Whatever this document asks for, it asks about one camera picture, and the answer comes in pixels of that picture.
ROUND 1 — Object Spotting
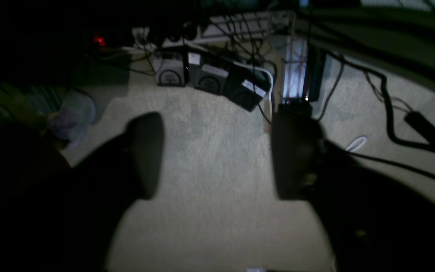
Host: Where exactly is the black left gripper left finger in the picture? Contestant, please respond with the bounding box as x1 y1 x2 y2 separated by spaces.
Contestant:
66 112 165 272

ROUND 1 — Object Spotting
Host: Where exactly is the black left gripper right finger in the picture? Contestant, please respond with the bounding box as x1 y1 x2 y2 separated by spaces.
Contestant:
271 104 354 272

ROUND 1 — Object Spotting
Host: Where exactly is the grey foot pedal middle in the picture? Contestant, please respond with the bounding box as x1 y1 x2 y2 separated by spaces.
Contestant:
187 51 231 95

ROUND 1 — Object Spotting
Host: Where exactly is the grey foot pedal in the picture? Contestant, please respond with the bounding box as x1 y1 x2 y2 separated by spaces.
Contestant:
152 48 188 87
187 51 231 95

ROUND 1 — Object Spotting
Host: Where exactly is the grey foot pedal left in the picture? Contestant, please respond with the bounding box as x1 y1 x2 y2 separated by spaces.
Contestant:
152 48 188 87

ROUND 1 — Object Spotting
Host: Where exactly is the white power strip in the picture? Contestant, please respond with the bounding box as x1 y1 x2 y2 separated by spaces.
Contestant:
131 23 201 49

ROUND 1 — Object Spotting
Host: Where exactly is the black cable on floor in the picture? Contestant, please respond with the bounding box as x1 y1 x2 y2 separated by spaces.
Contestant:
327 53 435 189

